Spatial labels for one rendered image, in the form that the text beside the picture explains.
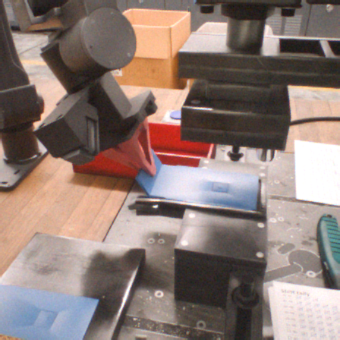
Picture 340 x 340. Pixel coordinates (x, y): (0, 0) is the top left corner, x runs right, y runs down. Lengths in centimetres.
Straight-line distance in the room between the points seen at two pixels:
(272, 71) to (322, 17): 456
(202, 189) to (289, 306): 18
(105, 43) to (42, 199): 36
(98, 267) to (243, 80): 29
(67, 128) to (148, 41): 237
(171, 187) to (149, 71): 233
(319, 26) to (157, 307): 463
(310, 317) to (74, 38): 36
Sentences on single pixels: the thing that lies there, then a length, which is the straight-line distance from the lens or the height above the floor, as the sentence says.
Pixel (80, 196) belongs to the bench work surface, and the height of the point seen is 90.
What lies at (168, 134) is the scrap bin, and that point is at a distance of 76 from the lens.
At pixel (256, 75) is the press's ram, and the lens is 38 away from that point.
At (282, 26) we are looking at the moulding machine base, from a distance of 495.
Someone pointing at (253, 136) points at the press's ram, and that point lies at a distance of 37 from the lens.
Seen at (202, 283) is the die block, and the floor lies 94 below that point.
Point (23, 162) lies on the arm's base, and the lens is 76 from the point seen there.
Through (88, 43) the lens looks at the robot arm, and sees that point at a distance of 38.
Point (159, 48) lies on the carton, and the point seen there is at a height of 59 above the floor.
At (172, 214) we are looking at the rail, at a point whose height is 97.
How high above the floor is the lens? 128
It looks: 32 degrees down
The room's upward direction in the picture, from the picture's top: straight up
